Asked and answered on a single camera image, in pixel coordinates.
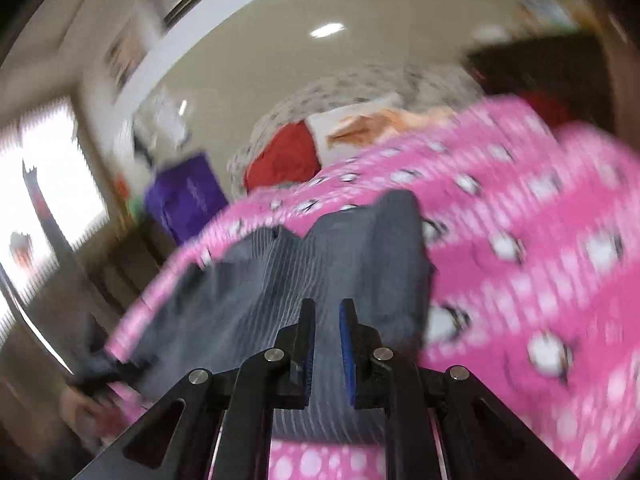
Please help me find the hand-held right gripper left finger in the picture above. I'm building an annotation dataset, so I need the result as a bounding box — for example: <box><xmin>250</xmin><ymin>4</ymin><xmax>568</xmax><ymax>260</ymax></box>
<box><xmin>72</xmin><ymin>297</ymin><xmax>317</xmax><ymax>480</ymax></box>

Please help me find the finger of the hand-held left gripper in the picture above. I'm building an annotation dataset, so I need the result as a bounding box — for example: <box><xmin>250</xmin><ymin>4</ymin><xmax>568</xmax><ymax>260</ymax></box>
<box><xmin>72</xmin><ymin>347</ymin><xmax>151</xmax><ymax>396</ymax></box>

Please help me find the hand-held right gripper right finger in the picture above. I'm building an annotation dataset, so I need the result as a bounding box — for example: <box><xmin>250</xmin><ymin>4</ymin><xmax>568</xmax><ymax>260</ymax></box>
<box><xmin>339</xmin><ymin>298</ymin><xmax>581</xmax><ymax>480</ymax></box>

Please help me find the grey pinstriped suit jacket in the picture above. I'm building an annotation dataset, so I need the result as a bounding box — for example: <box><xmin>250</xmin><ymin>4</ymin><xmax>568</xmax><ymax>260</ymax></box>
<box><xmin>75</xmin><ymin>190</ymin><xmax>436</xmax><ymax>446</ymax></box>

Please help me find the person's left hand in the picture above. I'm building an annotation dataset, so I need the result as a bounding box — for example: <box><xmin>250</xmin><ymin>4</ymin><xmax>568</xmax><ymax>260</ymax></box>
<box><xmin>59</xmin><ymin>385</ymin><xmax>126</xmax><ymax>448</ymax></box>

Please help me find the purple bag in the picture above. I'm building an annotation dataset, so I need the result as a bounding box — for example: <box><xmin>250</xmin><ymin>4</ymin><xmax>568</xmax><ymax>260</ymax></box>
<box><xmin>145</xmin><ymin>152</ymin><xmax>231</xmax><ymax>246</ymax></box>

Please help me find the window with blinds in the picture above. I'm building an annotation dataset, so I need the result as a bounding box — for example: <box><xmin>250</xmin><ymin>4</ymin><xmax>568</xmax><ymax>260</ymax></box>
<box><xmin>0</xmin><ymin>100</ymin><xmax>111</xmax><ymax>341</ymax></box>

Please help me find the white pillow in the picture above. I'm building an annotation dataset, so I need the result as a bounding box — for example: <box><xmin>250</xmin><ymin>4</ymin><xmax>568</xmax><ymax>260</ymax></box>
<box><xmin>305</xmin><ymin>92</ymin><xmax>406</xmax><ymax>161</ymax></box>

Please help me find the orange cloth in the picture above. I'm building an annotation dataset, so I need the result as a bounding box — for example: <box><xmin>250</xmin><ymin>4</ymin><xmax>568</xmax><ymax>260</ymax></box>
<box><xmin>327</xmin><ymin>105</ymin><xmax>458</xmax><ymax>148</ymax></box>

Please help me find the pink penguin print blanket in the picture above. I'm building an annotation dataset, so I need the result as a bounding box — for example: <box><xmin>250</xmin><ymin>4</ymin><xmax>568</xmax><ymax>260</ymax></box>
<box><xmin>107</xmin><ymin>95</ymin><xmax>640</xmax><ymax>480</ymax></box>

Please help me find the ceiling light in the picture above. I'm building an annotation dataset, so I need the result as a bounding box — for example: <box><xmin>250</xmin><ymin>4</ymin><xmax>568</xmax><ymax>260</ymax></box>
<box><xmin>310</xmin><ymin>22</ymin><xmax>346</xmax><ymax>40</ymax></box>

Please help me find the dark red cloth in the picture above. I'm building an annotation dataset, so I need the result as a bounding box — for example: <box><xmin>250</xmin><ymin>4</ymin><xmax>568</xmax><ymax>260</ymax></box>
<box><xmin>515</xmin><ymin>90</ymin><xmax>576</xmax><ymax>126</ymax></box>

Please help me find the white wall paper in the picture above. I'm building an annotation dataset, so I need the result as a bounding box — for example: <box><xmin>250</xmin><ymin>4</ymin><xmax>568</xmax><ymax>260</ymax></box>
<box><xmin>147</xmin><ymin>87</ymin><xmax>193</xmax><ymax>148</ymax></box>

